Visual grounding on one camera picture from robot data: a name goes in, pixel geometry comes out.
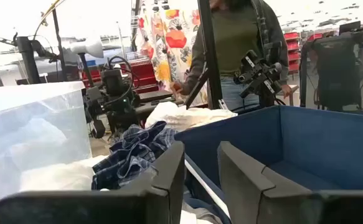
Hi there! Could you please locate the clear plastic storage bin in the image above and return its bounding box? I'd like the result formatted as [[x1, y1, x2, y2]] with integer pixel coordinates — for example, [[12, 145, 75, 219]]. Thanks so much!
[[0, 81, 92, 218]]

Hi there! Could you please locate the black side table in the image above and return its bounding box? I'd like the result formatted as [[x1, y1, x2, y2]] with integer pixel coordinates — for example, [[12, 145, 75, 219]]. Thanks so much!
[[134, 90, 185, 121]]

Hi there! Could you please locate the black vertical frame post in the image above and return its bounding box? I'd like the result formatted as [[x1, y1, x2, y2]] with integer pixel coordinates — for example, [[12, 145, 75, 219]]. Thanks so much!
[[184, 0, 229, 110]]

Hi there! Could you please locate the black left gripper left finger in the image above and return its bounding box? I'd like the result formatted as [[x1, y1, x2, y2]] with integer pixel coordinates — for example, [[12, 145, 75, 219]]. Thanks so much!
[[0, 141, 186, 224]]

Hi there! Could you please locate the black stand pole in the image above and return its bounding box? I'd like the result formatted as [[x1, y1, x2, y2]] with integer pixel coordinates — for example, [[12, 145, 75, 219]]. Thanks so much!
[[12, 32, 42, 85]]

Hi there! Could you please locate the white desk lamp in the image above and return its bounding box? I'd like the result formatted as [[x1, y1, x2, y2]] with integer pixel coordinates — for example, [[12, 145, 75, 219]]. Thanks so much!
[[68, 39, 105, 88]]

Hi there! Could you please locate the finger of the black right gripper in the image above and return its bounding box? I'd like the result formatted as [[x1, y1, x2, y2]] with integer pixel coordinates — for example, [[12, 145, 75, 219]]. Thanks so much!
[[91, 119, 106, 139]]

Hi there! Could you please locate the blue plaid shirt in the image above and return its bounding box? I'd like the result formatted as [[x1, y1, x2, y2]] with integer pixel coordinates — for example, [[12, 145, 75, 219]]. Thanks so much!
[[91, 120, 179, 191]]

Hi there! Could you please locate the person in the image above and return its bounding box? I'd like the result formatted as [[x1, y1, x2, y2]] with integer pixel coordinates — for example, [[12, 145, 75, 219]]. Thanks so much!
[[170, 0, 293, 111]]

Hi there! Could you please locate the navy fabric bin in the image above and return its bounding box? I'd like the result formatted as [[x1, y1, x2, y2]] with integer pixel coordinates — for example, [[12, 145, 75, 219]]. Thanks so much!
[[174, 105, 363, 224]]

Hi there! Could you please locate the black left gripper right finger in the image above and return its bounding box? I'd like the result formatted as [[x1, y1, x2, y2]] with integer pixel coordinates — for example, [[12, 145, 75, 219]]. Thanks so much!
[[217, 141, 363, 224]]

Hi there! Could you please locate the black chair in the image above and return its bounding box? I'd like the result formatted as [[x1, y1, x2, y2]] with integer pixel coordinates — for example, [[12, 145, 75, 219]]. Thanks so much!
[[299, 30, 363, 113]]

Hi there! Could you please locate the red shelf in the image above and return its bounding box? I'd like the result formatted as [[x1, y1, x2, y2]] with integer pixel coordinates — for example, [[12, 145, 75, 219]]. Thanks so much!
[[283, 30, 301, 75]]

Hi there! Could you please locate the floral curtain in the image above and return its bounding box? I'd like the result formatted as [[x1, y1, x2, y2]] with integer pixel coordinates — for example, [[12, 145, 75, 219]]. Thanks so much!
[[134, 0, 209, 105]]

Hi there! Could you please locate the cream white garment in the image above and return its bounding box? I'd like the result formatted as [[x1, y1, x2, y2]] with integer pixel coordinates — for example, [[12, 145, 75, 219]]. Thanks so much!
[[145, 101, 238, 132]]

